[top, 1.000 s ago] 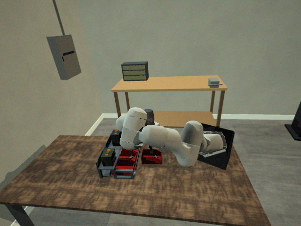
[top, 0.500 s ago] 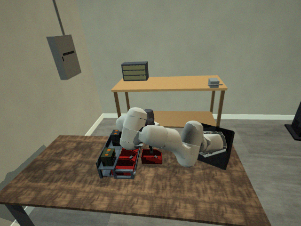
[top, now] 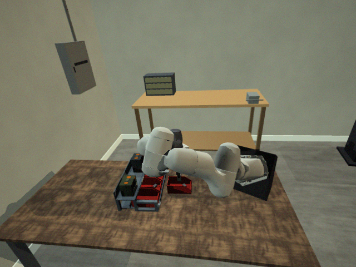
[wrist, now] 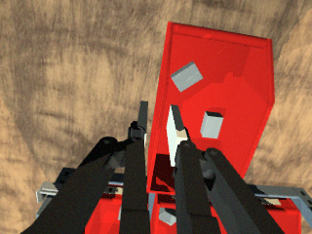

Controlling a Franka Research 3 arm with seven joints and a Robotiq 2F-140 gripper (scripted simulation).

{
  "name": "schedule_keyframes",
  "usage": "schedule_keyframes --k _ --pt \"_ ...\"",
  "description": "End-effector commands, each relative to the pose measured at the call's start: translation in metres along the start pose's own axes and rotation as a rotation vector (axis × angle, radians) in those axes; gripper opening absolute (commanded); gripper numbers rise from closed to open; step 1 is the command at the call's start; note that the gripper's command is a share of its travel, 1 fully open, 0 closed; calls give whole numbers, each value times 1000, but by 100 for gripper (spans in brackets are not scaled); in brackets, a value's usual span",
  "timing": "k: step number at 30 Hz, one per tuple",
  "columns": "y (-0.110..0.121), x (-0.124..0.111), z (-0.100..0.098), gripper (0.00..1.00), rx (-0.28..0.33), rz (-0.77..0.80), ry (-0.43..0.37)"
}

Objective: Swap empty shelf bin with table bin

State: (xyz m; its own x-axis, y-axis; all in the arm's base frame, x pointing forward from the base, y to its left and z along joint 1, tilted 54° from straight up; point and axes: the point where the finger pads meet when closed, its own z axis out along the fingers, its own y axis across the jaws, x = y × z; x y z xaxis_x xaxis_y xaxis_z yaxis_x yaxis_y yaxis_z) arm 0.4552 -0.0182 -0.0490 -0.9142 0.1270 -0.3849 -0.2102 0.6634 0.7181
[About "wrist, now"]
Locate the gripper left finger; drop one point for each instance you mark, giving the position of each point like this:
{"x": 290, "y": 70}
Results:
{"x": 72, "y": 207}

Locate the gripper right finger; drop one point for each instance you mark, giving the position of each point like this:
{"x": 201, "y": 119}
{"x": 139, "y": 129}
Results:
{"x": 238, "y": 209}

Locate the red bin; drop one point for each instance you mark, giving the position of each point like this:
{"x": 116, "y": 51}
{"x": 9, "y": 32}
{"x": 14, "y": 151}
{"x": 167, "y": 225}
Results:
{"x": 285, "y": 213}
{"x": 238, "y": 83}
{"x": 104, "y": 219}
{"x": 169, "y": 201}

